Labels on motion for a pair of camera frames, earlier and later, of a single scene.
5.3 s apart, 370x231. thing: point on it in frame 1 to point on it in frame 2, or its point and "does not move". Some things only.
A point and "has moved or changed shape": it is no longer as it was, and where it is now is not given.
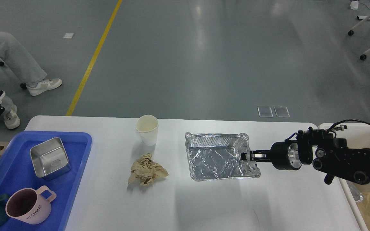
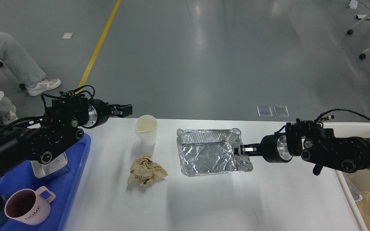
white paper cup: [147, 125] does not move
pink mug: [27, 205] does not move
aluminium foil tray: [218, 156] has moved or changed shape
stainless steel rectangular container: [50, 159] does not move
